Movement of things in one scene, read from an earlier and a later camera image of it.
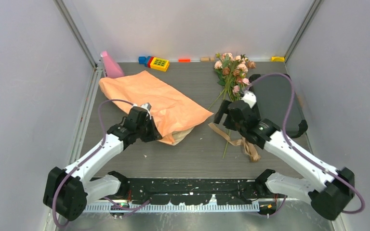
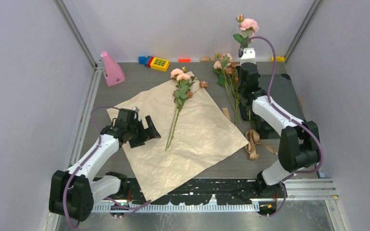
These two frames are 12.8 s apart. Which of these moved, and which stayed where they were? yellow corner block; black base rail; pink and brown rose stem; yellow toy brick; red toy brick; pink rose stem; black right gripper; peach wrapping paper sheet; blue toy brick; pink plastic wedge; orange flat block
Moved: peach wrapping paper sheet; pink and brown rose stem; pink rose stem; black right gripper
Stayed: blue toy brick; black base rail; red toy brick; yellow corner block; orange flat block; yellow toy brick; pink plastic wedge
